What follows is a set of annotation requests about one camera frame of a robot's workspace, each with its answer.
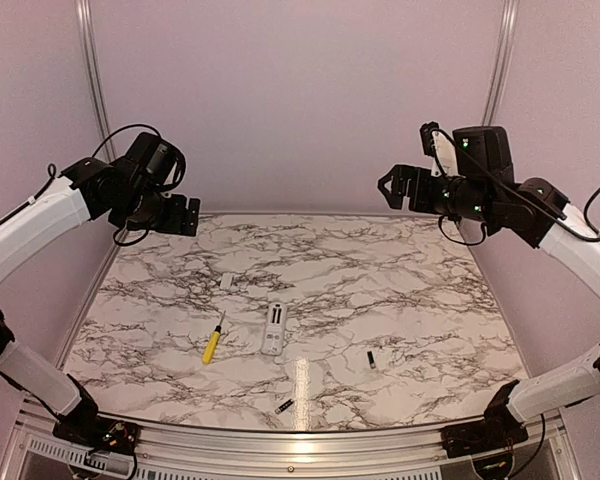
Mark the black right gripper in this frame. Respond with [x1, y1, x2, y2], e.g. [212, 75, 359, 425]
[379, 163, 496, 224]

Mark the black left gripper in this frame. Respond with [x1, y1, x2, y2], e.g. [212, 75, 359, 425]
[112, 180, 200, 234]

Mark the white battery cover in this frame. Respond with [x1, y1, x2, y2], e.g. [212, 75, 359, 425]
[220, 272, 234, 290]

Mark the yellow handled screwdriver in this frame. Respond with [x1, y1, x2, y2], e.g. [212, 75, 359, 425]
[202, 311, 226, 365]

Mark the white remote control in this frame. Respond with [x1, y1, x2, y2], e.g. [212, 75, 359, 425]
[261, 302, 287, 356]

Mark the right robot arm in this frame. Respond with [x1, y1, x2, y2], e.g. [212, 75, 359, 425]
[377, 122, 600, 448]

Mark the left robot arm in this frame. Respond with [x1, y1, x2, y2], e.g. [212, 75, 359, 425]
[0, 132, 200, 445]

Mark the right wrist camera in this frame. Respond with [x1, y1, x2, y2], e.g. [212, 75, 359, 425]
[419, 122, 458, 177]

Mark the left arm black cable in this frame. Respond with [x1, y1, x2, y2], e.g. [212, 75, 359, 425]
[0, 123, 189, 247]

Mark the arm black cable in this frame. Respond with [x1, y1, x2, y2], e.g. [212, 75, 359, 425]
[429, 127, 600, 246]
[0, 123, 189, 247]

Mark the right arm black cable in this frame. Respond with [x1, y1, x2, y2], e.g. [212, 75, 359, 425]
[429, 127, 600, 246]

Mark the right aluminium frame post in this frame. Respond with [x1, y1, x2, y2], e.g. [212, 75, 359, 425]
[481, 0, 521, 126]

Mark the aluminium frame post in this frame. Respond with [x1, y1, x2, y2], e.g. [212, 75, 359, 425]
[481, 0, 521, 126]
[75, 0, 111, 141]

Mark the left aluminium frame post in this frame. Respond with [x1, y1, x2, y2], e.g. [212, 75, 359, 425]
[75, 0, 111, 141]

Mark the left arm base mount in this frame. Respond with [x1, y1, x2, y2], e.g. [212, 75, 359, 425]
[53, 416, 140, 455]

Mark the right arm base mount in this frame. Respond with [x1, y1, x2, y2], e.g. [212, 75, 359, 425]
[441, 419, 529, 458]

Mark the front aluminium rail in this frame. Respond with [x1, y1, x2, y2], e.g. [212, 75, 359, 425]
[0, 397, 581, 480]

